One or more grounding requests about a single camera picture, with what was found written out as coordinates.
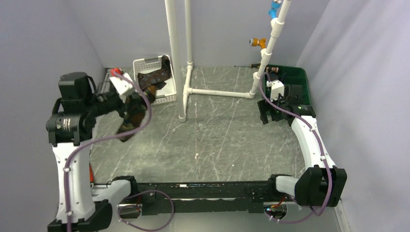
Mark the purple cable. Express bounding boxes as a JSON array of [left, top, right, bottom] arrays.
[[63, 71, 175, 232], [259, 72, 334, 224]]

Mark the orange nozzle fitting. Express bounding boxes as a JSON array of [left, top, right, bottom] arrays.
[[249, 37, 266, 49]]

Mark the dark brown patterned tie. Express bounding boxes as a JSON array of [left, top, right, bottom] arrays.
[[137, 55, 172, 90]]

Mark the white perforated plastic basket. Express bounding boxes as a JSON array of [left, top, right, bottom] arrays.
[[133, 55, 177, 105]]

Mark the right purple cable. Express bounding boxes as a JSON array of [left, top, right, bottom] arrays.
[[259, 72, 334, 224]]

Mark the blue nozzle fitting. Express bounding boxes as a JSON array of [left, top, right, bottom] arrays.
[[268, 0, 282, 19]]

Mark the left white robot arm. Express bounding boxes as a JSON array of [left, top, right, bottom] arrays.
[[46, 72, 139, 232]]

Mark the white PVC pipe frame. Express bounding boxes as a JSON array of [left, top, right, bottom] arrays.
[[164, 0, 293, 123]]

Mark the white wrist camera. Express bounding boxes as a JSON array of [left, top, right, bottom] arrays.
[[109, 76, 135, 102], [266, 80, 284, 102]]

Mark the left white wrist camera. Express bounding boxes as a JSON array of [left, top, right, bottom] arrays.
[[109, 76, 135, 102]]

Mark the colourful patterned tie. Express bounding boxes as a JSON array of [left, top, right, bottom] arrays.
[[116, 86, 157, 142]]

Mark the red grey pipe wrench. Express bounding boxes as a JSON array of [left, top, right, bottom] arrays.
[[89, 164, 94, 186]]

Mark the rolled dark tie in tray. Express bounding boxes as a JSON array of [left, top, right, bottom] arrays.
[[265, 67, 281, 82]]

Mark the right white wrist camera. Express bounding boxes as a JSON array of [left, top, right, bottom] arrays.
[[266, 80, 284, 102]]

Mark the green compartment tray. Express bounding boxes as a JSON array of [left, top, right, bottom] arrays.
[[267, 64, 311, 104]]

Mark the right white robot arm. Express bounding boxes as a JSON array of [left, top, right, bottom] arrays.
[[258, 81, 347, 207]]

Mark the black yellow screwdriver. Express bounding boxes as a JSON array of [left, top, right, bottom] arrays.
[[234, 63, 261, 68]]

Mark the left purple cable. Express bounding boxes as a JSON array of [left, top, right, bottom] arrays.
[[63, 71, 175, 232]]

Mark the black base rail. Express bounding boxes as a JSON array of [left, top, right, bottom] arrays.
[[119, 180, 290, 218]]

